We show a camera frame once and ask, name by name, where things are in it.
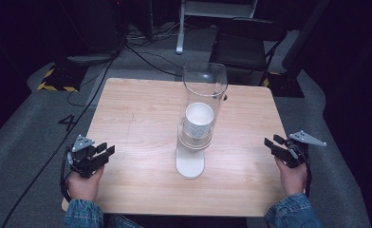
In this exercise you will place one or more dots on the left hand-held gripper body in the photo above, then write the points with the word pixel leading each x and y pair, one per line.
pixel 83 156

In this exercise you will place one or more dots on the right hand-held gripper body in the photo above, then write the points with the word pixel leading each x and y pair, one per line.
pixel 298 148

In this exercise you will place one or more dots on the clear plastic cup dispenser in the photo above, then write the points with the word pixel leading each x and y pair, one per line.
pixel 200 122

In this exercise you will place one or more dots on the white paper cup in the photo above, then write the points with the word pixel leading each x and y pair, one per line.
pixel 199 120

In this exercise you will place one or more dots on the person's left hand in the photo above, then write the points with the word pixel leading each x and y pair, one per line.
pixel 83 186

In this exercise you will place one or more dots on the person's right hand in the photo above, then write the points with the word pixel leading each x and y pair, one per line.
pixel 291 179

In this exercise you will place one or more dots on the black stand base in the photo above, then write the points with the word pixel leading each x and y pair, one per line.
pixel 287 84

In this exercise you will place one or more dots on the person's left denim sleeve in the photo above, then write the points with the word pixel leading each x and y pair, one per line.
pixel 83 213

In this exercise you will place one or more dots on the person's denim sleeve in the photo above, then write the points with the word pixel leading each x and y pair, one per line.
pixel 83 213
pixel 293 211

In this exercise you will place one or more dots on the person's right denim sleeve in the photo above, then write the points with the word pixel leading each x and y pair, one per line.
pixel 293 211

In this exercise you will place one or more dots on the person's denim lap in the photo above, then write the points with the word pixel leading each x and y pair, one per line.
pixel 124 221

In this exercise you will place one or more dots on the black and yellow floor plate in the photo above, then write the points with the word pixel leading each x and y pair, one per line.
pixel 59 79

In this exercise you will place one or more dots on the black folding chair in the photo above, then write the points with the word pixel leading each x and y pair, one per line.
pixel 247 47

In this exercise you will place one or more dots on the white metal stand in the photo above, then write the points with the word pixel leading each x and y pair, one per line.
pixel 206 19

